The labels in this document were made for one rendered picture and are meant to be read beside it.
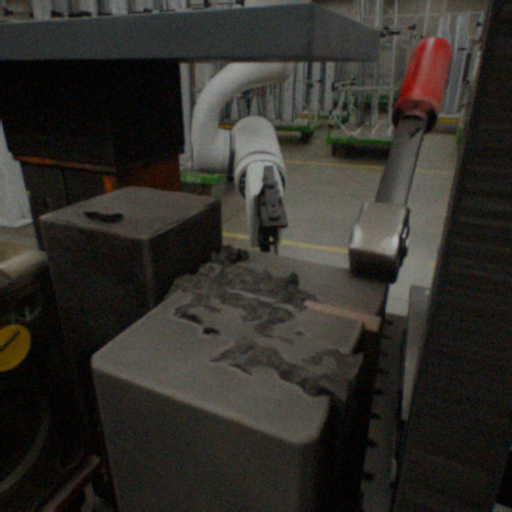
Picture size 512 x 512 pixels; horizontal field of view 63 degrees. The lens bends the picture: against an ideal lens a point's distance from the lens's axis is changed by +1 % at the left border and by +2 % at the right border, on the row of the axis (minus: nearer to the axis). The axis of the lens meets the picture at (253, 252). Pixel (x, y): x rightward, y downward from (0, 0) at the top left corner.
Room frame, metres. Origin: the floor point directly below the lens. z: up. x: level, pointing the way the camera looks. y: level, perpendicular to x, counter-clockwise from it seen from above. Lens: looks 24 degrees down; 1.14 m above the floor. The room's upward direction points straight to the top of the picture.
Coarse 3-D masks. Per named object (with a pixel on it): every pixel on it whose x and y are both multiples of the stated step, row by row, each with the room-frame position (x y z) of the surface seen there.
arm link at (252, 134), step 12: (240, 120) 0.79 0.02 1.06; (252, 120) 0.77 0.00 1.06; (264, 120) 0.78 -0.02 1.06; (240, 132) 0.73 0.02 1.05; (252, 132) 0.73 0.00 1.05; (264, 132) 0.73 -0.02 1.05; (240, 144) 0.70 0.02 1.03; (252, 144) 0.69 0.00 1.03; (264, 144) 0.69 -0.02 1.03; (276, 144) 0.72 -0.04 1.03; (240, 156) 0.68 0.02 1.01
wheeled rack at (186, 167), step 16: (208, 0) 3.68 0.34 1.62; (240, 0) 4.56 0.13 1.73; (32, 16) 4.42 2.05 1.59; (64, 16) 4.34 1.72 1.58; (80, 16) 4.29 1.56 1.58; (96, 16) 4.26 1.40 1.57; (208, 64) 3.67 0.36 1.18; (208, 80) 3.67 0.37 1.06; (240, 96) 4.48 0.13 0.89; (192, 176) 3.69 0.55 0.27; (208, 176) 3.66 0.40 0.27; (224, 176) 3.86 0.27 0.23; (208, 192) 3.75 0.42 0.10
